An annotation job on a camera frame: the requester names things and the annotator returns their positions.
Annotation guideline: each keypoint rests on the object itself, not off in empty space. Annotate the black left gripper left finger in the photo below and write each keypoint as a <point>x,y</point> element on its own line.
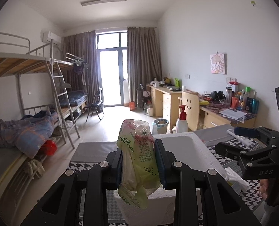
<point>61,203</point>

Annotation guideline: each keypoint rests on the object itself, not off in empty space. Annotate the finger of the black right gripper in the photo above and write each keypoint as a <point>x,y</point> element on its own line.
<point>233,149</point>
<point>261,133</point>

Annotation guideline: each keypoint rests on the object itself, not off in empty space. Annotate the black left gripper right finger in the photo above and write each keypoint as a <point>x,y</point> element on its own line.
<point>198,193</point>

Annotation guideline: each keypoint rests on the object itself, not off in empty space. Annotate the green plastic tissue pack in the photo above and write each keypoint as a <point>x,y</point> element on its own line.
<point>140,176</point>

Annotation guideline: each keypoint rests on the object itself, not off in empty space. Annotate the person's right hand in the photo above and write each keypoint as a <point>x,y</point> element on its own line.
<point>265,188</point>

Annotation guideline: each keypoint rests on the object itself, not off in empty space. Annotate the white remote control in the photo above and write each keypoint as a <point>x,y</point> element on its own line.
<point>244,140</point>

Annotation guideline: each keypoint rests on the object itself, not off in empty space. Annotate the white tissue sheet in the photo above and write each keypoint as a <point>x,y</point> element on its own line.
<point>234,177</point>

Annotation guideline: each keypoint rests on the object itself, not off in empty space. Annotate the teal bottle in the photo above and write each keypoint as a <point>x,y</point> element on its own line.
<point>255,106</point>

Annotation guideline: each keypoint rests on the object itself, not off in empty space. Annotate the white papers on desk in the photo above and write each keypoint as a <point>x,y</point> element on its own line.
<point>234,114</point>

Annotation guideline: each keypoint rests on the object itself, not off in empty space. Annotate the white styrofoam box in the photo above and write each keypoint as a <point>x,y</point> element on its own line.
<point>187,148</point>

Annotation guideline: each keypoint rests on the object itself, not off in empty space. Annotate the houndstooth table mat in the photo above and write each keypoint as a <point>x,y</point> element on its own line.
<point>89,154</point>

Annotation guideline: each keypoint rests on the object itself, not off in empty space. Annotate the black headphones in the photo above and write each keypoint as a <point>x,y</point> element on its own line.
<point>217,95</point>

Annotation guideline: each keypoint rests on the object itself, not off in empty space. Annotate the red plastic bag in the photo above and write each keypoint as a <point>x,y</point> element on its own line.
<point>48,148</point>

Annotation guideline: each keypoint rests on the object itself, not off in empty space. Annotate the white pump bottle red cap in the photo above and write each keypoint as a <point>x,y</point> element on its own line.
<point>181,124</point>

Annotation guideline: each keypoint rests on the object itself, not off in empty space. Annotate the wooden smiley face chair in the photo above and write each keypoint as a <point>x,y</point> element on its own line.
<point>192,108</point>

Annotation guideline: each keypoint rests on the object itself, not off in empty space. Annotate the metal bunk bed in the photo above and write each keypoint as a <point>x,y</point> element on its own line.
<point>31,81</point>

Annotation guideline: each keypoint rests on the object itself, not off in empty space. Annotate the blue patterned quilt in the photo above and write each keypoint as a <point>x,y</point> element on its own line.
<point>29,133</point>

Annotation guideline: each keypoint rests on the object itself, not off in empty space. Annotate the white trash bin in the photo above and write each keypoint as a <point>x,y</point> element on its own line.
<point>159,126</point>

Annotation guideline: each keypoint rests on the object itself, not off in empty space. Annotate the wooden desk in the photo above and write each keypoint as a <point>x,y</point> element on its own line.
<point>166,105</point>

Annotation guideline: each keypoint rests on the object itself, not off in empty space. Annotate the black folding chair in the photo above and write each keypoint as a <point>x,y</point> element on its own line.
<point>96,105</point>

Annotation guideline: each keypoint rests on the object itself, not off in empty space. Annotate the orange bucket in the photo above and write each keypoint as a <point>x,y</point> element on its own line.
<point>132,106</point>

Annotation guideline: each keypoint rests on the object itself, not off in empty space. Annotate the right grey curtain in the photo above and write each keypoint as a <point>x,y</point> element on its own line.
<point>143,58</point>

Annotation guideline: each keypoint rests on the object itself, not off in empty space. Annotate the grey curtain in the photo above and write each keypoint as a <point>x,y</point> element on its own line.
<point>143,58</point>
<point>85,74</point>

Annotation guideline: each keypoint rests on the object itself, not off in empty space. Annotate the left grey curtain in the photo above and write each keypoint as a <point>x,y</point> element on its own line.
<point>85,74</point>

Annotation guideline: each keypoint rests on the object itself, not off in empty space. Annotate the white air conditioner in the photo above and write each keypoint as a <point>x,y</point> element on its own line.
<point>49,36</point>

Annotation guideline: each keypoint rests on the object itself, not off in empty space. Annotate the ceiling light tube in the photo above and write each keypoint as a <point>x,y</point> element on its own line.
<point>96,2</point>

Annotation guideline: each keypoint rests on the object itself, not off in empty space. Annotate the anime wall picture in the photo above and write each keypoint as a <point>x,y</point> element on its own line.
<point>217,63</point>

